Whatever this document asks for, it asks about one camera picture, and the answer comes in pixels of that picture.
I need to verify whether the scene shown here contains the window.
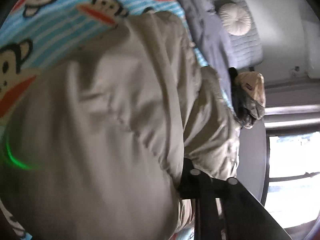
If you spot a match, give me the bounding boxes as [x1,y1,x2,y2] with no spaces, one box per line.
[261,105,319,229]

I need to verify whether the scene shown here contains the lavender duvet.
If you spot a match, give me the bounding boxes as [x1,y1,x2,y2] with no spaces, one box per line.
[177,0,237,99]

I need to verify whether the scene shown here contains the grey bed side panel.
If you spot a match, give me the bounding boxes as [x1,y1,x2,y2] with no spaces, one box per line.
[237,120,267,203]

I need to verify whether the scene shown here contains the blue monkey print blanket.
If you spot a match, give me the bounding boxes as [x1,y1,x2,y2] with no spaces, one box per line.
[1,0,209,239]

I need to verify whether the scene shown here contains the round white cushion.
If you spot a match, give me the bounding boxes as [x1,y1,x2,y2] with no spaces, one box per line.
[219,3,252,36]

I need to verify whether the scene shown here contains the striped beige folded clothes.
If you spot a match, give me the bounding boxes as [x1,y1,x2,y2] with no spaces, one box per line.
[235,72,266,129]

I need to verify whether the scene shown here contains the beige quilted down jacket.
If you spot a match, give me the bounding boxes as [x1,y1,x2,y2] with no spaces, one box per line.
[1,11,240,239]

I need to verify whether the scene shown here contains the grey quilted headboard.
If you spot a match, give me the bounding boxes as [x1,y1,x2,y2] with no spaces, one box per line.
[211,0,263,68]

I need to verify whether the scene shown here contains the black folded garment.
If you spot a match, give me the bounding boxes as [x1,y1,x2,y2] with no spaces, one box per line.
[228,67,249,127]

